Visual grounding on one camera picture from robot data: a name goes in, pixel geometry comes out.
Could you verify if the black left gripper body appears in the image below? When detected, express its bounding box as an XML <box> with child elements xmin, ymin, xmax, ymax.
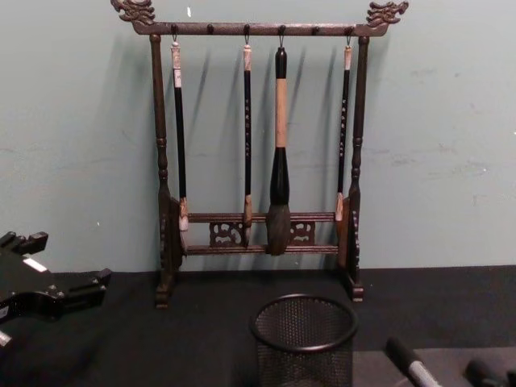
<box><xmin>0</xmin><ymin>248</ymin><xmax>62</xmax><ymax>323</ymax></box>

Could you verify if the marker pen with black cap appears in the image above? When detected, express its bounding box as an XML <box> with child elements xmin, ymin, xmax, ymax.
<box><xmin>384</xmin><ymin>335</ymin><xmax>444</xmax><ymax>387</ymax></box>

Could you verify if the black table cloth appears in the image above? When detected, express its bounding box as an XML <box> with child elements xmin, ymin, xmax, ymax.
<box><xmin>0</xmin><ymin>264</ymin><xmax>516</xmax><ymax>387</ymax></box>

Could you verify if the thin brush with white cap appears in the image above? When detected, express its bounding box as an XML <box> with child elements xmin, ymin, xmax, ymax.
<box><xmin>169</xmin><ymin>33</ymin><xmax>191</xmax><ymax>232</ymax></box>

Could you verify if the dark carved wooden brush rack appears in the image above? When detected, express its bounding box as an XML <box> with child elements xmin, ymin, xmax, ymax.
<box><xmin>110</xmin><ymin>0</ymin><xmax>410</xmax><ymax>310</ymax></box>

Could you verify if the black mesh pen cup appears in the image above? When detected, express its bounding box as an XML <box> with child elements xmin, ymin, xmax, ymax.
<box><xmin>249</xmin><ymin>293</ymin><xmax>360</xmax><ymax>387</ymax></box>

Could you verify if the thin black calligraphy brush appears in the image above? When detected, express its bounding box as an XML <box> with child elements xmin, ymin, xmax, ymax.
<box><xmin>335</xmin><ymin>33</ymin><xmax>355</xmax><ymax>223</ymax></box>
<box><xmin>240</xmin><ymin>33</ymin><xmax>256</xmax><ymax>240</ymax></box>

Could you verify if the large brush with tan handle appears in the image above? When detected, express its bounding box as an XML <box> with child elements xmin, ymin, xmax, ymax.
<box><xmin>265</xmin><ymin>33</ymin><xmax>293</xmax><ymax>257</ymax></box>

